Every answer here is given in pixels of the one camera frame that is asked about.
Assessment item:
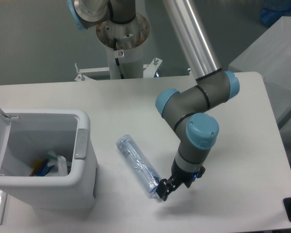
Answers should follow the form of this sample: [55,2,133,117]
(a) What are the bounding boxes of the clear plastic wrapper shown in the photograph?
[46,150,72,177]

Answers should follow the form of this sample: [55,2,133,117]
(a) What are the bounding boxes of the clear plastic water bottle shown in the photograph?
[116,134,161,199]

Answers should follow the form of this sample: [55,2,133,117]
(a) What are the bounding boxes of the black cable on pedestal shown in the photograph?
[113,37,125,79]

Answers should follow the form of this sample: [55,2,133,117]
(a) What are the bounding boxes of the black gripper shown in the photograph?
[156,161,206,201]

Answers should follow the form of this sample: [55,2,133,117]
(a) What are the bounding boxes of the blue yellow snack package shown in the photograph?
[29,159,55,177]

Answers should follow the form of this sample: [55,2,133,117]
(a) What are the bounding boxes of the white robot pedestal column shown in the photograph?
[96,13,150,79]

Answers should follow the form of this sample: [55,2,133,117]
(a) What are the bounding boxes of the grey covered side table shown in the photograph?
[228,17,291,128]

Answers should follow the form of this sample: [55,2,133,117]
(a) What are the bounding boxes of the blue plastic bag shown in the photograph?
[259,0,291,27]

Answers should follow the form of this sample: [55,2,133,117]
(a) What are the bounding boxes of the white plastic trash can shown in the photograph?
[0,109,97,209]

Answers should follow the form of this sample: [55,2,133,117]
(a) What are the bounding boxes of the white pedestal base bracket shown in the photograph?
[74,57,191,82]

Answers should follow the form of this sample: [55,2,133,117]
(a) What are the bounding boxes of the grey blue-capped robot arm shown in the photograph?
[67,0,240,200]

